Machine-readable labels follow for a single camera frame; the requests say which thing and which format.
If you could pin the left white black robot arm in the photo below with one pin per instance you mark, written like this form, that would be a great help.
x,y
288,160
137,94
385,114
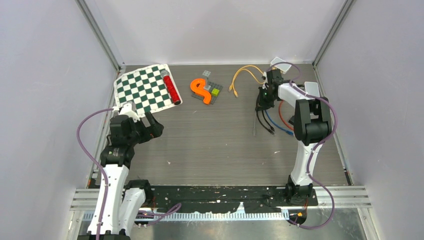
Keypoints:
x,y
119,200

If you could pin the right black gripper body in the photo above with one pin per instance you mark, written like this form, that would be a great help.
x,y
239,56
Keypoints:
x,y
265,100

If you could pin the red toy microphone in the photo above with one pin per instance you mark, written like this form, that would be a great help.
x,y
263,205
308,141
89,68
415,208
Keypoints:
x,y
175,98

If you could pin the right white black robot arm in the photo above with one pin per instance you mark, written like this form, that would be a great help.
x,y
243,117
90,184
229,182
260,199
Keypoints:
x,y
311,125

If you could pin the black mounting base plate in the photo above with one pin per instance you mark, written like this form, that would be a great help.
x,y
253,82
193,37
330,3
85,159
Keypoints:
x,y
221,199

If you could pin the grey lego tower piece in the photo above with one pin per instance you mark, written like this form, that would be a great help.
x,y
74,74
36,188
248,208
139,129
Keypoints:
x,y
206,74

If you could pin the orange S-shaped toy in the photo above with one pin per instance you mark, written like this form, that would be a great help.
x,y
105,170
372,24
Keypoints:
x,y
197,87

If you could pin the green white chessboard mat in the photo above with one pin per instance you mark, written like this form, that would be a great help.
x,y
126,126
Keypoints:
x,y
145,88

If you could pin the yellow-green lego brick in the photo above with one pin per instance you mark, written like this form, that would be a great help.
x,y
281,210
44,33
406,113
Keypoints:
x,y
215,92

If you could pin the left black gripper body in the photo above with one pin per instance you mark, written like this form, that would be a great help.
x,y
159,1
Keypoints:
x,y
141,134

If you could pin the grey lego baseplate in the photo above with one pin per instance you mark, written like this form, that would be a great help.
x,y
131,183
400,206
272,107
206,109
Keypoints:
x,y
213,85

